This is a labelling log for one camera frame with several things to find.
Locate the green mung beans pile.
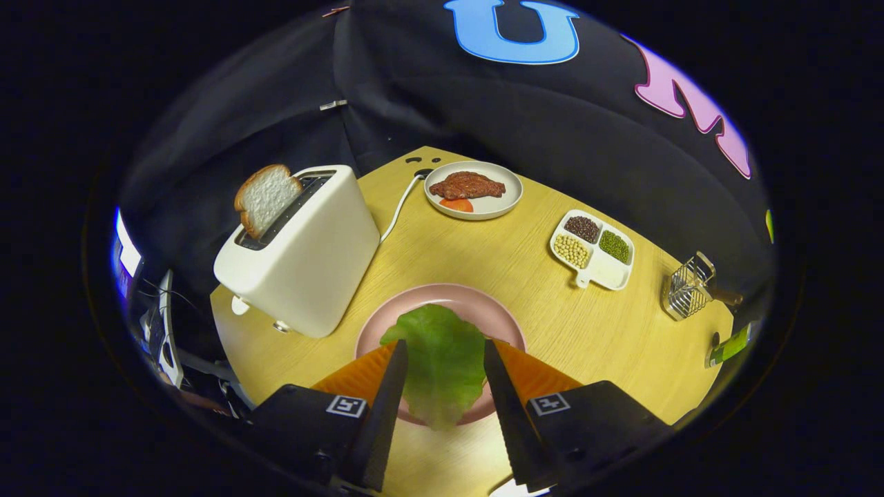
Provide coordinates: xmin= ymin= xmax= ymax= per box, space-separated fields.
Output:
xmin=598 ymin=229 xmax=631 ymax=264

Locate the toast slice with brown crust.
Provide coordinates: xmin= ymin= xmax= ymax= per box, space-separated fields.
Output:
xmin=233 ymin=164 xmax=305 ymax=240

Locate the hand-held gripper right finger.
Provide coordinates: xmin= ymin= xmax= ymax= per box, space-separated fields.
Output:
xmin=483 ymin=338 xmax=674 ymax=494

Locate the white divided tray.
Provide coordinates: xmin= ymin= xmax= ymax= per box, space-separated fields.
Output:
xmin=549 ymin=208 xmax=636 ymax=291

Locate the brown steak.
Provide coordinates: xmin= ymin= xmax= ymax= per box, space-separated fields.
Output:
xmin=428 ymin=170 xmax=507 ymax=202

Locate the green bottle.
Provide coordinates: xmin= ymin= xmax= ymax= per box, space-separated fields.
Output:
xmin=704 ymin=321 xmax=753 ymax=370

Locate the bright screen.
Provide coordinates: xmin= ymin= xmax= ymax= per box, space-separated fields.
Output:
xmin=110 ymin=207 xmax=144 ymax=299

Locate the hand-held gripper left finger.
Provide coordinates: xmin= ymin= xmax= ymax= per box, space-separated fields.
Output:
xmin=249 ymin=338 xmax=410 ymax=494

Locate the white toaster cable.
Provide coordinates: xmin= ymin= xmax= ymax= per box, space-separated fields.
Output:
xmin=378 ymin=168 xmax=434 ymax=244

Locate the yellow soybeans pile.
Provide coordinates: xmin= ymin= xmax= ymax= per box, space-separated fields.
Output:
xmin=553 ymin=233 xmax=591 ymax=269

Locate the green lettuce leaf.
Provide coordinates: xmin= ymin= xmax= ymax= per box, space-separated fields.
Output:
xmin=379 ymin=304 xmax=488 ymax=432

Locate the white round plate with steak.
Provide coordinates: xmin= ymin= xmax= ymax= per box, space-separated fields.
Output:
xmin=423 ymin=160 xmax=524 ymax=222

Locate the white stand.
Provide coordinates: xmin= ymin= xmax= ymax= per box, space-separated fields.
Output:
xmin=157 ymin=269 xmax=185 ymax=389

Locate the white toaster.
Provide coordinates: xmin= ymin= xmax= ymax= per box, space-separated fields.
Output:
xmin=213 ymin=164 xmax=381 ymax=339

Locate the dark red beans pile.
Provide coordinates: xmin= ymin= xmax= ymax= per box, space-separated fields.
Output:
xmin=564 ymin=215 xmax=601 ymax=244

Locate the pink plate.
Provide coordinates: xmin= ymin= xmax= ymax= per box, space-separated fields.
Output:
xmin=354 ymin=282 xmax=527 ymax=427

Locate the metal wire rack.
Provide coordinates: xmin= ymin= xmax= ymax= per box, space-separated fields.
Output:
xmin=660 ymin=251 xmax=719 ymax=322

